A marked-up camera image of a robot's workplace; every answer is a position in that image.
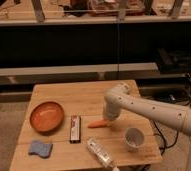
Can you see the translucent yellowish end effector tool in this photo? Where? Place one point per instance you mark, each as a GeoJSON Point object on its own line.
{"type": "Point", "coordinates": [112, 125]}

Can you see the orange chili pepper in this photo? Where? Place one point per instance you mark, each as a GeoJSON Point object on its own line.
{"type": "Point", "coordinates": [98, 124]}

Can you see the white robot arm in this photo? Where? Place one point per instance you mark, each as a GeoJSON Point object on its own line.
{"type": "Point", "coordinates": [176, 117]}

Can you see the white paper cup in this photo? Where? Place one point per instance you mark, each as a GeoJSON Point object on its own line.
{"type": "Point", "coordinates": [134, 138]}

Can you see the white plastic bottle lying down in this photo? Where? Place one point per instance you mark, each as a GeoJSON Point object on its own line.
{"type": "Point", "coordinates": [95, 148]}

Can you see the orange round bowl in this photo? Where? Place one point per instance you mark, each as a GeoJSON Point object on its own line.
{"type": "Point", "coordinates": [46, 117]}

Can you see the blue sponge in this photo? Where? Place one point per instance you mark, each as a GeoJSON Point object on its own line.
{"type": "Point", "coordinates": [40, 149]}

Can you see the wooden shelf with clutter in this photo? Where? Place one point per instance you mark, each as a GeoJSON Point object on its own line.
{"type": "Point", "coordinates": [78, 12]}

